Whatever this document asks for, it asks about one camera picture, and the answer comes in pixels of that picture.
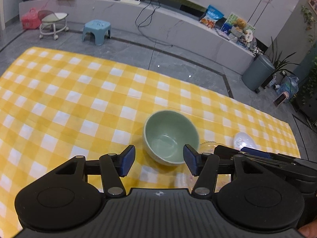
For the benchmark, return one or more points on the green picture box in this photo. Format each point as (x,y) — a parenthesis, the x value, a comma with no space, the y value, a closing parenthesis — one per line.
(230,21)

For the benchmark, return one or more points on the brown teddy bear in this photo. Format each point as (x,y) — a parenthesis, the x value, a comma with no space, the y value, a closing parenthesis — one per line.
(240,23)

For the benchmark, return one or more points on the blue snack bag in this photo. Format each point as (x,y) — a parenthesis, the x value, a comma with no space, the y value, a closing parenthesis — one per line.
(211,16)

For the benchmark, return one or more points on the dark cabinet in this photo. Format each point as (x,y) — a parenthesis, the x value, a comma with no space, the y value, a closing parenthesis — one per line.
(307,111)

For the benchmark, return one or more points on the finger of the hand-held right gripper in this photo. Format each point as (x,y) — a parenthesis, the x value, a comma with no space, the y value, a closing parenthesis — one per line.
(257,152)
(226,152)

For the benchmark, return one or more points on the blue plastic bag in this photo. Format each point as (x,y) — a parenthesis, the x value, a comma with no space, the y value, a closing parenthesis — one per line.
(291,86)

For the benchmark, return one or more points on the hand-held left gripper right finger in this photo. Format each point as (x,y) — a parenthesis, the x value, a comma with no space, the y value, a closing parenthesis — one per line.
(191,160)

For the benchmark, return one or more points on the yellow checkered tablecloth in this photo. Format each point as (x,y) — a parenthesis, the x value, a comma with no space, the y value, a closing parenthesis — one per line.
(74,104)

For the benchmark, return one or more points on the white rolling stool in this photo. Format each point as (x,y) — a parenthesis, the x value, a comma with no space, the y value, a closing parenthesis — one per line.
(53,17)

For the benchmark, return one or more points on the climbing vine plant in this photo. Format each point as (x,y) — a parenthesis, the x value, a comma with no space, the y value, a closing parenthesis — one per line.
(308,17)

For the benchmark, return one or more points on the white marble console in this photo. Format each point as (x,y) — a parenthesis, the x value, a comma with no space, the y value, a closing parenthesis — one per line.
(173,22)

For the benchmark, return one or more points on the small pink device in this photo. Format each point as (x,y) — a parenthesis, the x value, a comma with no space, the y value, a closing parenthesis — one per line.
(281,99)

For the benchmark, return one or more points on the pink basket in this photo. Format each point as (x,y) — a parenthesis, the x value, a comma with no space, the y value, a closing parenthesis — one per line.
(29,19)

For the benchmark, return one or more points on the white round toy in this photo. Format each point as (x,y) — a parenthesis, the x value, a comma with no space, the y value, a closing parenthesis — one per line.
(249,36)

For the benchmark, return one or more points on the potted plant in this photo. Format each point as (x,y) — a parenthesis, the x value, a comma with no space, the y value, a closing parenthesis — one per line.
(281,63)

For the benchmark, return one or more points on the grey trash bin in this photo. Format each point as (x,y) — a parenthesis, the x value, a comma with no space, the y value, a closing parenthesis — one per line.
(257,73)

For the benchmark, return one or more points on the green ceramic bowl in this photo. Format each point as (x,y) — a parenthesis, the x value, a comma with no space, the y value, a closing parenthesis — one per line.
(171,131)

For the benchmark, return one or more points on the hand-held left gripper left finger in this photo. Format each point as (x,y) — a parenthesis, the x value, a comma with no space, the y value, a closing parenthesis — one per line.
(127,160)

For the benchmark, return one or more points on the blue plastic stool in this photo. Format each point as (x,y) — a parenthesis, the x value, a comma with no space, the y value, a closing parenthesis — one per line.
(96,27)

